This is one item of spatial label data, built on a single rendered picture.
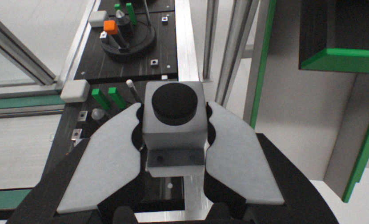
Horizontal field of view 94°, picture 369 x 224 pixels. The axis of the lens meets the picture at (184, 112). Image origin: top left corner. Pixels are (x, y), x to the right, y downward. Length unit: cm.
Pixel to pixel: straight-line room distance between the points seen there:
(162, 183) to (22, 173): 30
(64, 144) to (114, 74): 18
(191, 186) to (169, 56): 29
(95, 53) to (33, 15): 58
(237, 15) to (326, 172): 25
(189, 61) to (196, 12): 38
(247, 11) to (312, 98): 14
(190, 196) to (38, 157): 33
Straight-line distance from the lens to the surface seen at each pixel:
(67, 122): 41
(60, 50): 79
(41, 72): 49
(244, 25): 22
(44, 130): 51
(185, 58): 45
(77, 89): 42
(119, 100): 32
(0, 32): 45
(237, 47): 24
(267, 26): 21
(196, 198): 31
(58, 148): 40
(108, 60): 48
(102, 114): 29
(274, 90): 25
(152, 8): 61
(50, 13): 103
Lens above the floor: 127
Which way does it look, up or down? 61 degrees down
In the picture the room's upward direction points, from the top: 5 degrees counter-clockwise
